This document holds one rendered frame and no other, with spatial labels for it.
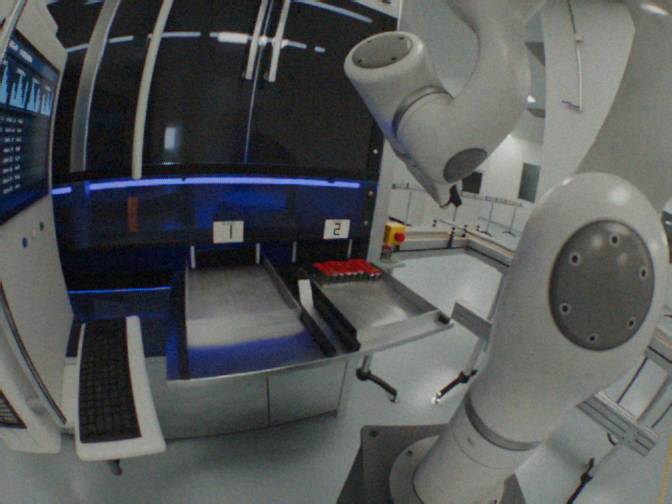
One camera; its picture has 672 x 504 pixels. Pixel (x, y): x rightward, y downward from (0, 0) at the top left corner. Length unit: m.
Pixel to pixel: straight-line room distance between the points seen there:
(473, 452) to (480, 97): 0.32
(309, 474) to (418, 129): 1.33
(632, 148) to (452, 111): 0.17
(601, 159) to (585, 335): 0.19
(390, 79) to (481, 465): 0.37
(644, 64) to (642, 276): 0.18
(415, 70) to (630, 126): 0.20
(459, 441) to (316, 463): 1.14
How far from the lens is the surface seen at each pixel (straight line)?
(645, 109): 0.27
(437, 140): 0.24
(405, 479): 0.44
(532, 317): 0.16
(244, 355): 0.57
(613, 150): 0.29
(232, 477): 1.38
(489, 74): 0.24
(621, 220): 0.15
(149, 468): 1.48
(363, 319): 0.71
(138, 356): 0.72
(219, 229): 0.81
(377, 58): 0.27
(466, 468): 0.33
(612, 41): 2.33
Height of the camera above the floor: 1.25
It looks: 19 degrees down
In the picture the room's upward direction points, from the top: 7 degrees clockwise
